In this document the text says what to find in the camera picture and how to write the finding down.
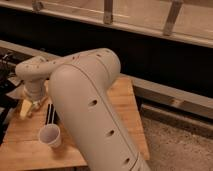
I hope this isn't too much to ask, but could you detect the white paper cup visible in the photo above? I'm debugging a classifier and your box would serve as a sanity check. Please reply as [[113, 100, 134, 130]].
[[38, 124, 62, 148]]

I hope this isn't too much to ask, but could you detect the black cables and equipment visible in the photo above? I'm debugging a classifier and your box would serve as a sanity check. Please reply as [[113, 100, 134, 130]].
[[0, 51, 28, 144]]

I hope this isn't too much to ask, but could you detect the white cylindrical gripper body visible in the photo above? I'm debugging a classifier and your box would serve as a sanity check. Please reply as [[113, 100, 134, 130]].
[[24, 85, 46, 101]]

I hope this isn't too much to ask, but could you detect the metal window railing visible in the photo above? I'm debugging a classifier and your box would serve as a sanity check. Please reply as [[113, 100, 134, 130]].
[[0, 0, 213, 48]]

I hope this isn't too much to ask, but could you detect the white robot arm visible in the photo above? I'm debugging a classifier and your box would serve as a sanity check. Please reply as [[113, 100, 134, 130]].
[[15, 48, 151, 171]]

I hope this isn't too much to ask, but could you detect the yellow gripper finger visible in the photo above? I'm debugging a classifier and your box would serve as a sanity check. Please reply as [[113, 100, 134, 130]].
[[20, 100, 32, 119]]

